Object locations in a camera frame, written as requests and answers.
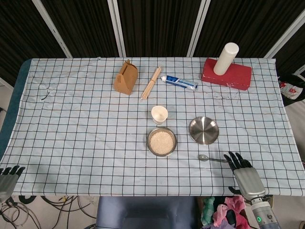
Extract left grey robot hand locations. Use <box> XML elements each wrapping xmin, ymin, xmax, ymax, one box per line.
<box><xmin>0</xmin><ymin>165</ymin><xmax>26</xmax><ymax>203</ymax></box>

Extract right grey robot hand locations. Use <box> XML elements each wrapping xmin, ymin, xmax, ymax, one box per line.
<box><xmin>224</xmin><ymin>151</ymin><xmax>266</xmax><ymax>200</ymax></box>

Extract metal spoon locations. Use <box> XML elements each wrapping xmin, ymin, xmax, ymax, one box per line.
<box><xmin>197</xmin><ymin>154</ymin><xmax>231</xmax><ymax>164</ymax></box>

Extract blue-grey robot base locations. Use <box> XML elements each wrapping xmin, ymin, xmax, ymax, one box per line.
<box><xmin>96</xmin><ymin>196</ymin><xmax>200</xmax><ymax>229</ymax></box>

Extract white paper cup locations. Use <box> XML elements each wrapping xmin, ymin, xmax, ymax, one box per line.
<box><xmin>151</xmin><ymin>105</ymin><xmax>168</xmax><ymax>125</ymax></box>

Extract pink cloth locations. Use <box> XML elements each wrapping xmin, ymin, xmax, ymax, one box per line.
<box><xmin>213</xmin><ymin>195</ymin><xmax>251</xmax><ymax>229</ymax></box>

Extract green cloth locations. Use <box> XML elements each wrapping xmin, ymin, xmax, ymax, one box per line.
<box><xmin>201</xmin><ymin>197</ymin><xmax>216</xmax><ymax>226</ymax></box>

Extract steel plate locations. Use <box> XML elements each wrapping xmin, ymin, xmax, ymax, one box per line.
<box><xmin>189</xmin><ymin>116</ymin><xmax>220</xmax><ymax>145</ymax></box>

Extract blue checkered tablecloth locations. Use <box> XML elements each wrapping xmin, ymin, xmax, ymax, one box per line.
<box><xmin>0</xmin><ymin>56</ymin><xmax>305</xmax><ymax>198</ymax></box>

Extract red block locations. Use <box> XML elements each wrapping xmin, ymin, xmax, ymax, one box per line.
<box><xmin>201</xmin><ymin>58</ymin><xmax>253</xmax><ymax>92</ymax></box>

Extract steel bowl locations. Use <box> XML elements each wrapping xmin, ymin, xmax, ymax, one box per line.
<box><xmin>146</xmin><ymin>126</ymin><xmax>177</xmax><ymax>157</ymax></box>

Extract blue white toothpaste tube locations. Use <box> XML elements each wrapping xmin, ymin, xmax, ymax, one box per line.
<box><xmin>160</xmin><ymin>75</ymin><xmax>199</xmax><ymax>91</ymax></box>

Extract white cylinder bottle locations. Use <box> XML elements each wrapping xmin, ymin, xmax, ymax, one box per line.
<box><xmin>213</xmin><ymin>42</ymin><xmax>240</xmax><ymax>75</ymax></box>

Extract bundle of wooden sticks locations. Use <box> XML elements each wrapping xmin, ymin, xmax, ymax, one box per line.
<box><xmin>141</xmin><ymin>66</ymin><xmax>163</xmax><ymax>100</ymax></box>

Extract brown paper gable box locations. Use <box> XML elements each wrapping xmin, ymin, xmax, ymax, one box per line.
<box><xmin>113</xmin><ymin>59</ymin><xmax>139</xmax><ymax>96</ymax></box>

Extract floor cables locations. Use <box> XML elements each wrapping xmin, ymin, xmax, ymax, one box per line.
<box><xmin>0</xmin><ymin>195</ymin><xmax>97</xmax><ymax>229</ymax></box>

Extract white partition post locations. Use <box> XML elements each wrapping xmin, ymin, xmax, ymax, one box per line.
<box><xmin>264</xmin><ymin>9</ymin><xmax>305</xmax><ymax>59</ymax></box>
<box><xmin>186</xmin><ymin>0</ymin><xmax>212</xmax><ymax>58</ymax></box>
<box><xmin>107</xmin><ymin>0</ymin><xmax>126</xmax><ymax>58</ymax></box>
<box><xmin>32</xmin><ymin>0</ymin><xmax>72</xmax><ymax>58</ymax></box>

